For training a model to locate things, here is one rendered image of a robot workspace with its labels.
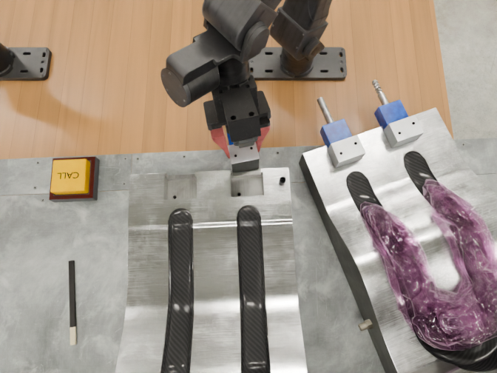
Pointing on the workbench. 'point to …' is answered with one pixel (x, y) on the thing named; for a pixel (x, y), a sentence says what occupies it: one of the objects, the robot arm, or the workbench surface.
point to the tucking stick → (72, 303)
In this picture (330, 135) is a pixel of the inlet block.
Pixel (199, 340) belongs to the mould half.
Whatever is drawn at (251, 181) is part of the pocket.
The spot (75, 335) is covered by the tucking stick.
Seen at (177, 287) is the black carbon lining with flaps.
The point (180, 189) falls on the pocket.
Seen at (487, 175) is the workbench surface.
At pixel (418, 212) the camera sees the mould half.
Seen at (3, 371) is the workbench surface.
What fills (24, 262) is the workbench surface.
